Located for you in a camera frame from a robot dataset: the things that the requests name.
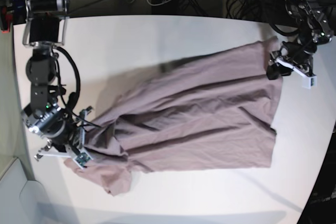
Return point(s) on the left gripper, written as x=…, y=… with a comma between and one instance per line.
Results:
x=292, y=54

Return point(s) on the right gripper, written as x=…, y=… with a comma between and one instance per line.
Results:
x=65, y=136

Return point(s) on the red and black clamp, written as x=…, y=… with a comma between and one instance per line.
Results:
x=7, y=8

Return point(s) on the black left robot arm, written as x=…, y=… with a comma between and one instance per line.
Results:
x=311, y=20

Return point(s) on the mauve t-shirt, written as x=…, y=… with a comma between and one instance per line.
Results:
x=211, y=112

